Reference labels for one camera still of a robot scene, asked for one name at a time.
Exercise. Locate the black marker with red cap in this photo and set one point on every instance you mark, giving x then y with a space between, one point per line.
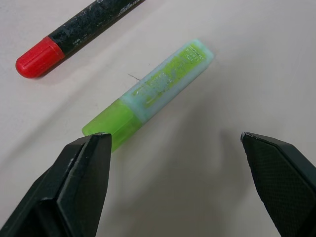
54 47

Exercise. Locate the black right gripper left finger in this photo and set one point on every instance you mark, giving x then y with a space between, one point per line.
74 187

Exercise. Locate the green highlighter pen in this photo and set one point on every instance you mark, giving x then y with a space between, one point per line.
158 86

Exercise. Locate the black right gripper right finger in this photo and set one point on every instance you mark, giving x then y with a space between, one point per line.
279 177

